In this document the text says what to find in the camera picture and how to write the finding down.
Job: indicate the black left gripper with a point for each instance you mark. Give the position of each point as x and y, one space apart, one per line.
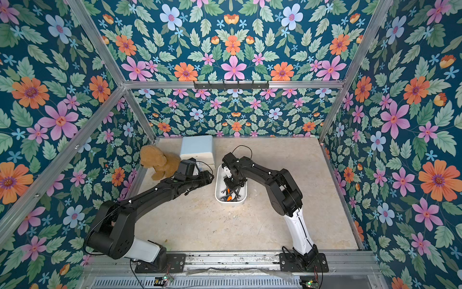
203 180

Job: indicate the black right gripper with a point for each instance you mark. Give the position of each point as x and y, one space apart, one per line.
231 177

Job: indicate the silver open-end wrench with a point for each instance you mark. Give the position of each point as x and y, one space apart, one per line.
239 194

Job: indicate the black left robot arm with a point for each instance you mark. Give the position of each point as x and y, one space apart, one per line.
112 232

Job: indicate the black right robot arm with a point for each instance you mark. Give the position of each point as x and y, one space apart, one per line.
285 197

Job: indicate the white plastic storage box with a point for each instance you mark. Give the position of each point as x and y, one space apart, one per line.
220 189

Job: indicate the light blue box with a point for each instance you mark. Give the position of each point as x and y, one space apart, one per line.
201 148

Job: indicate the brown teddy bear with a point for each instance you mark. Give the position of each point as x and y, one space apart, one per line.
165 164

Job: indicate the orange handled adjustable wrench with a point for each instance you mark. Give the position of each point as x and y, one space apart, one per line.
230 192

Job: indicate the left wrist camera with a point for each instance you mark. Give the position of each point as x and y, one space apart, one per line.
187 170

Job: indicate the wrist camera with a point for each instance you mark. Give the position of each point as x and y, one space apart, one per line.
187 170
229 160

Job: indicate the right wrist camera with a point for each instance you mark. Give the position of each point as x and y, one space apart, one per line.
229 160

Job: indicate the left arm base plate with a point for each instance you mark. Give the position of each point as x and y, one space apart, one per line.
164 263

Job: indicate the black hook rail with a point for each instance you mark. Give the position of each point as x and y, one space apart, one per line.
225 85

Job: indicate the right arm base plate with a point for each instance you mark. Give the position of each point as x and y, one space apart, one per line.
295 263

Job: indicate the aluminium front rail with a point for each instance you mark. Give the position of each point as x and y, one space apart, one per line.
346 269

